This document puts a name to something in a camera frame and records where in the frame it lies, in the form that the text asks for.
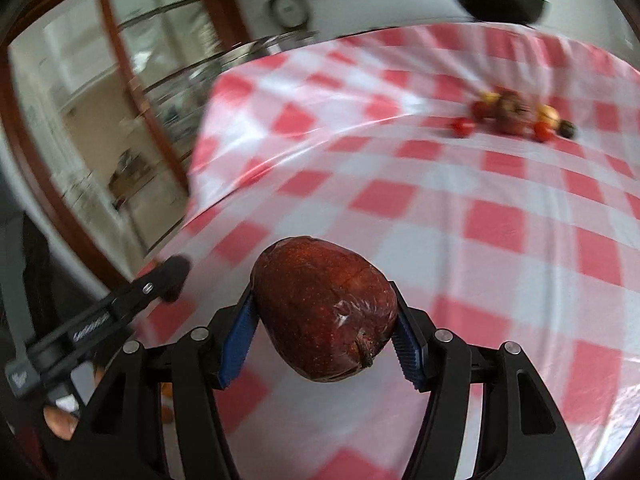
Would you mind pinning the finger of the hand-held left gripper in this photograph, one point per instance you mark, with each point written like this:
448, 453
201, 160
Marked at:
170, 275

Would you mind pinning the large wrinkled red-yellow apple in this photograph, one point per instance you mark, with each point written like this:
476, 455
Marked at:
512, 112

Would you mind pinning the yellow passion fruit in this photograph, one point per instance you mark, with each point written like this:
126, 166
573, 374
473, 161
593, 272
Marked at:
548, 114

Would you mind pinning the person's left hand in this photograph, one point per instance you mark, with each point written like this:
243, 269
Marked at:
62, 422

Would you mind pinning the wooden framed glass door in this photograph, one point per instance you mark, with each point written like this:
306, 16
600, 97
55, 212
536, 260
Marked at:
125, 70

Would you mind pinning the dark water chestnut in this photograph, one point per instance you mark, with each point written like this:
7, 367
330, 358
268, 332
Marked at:
568, 130

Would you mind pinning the small red tomato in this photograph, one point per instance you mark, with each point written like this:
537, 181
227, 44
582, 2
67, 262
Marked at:
463, 127
478, 109

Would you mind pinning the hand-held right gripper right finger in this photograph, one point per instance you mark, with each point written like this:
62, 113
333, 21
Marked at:
407, 355

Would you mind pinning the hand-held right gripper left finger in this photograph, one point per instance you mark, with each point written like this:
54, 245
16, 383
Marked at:
235, 345

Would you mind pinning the red white checkered tablecloth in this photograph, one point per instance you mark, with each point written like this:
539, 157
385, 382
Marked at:
450, 260

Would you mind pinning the tan round fruit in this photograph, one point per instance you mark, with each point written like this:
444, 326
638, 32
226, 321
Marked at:
490, 97

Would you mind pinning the dark red wrinkled apple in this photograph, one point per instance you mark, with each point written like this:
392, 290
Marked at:
325, 310

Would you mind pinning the metal rail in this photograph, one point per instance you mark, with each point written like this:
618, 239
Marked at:
260, 45

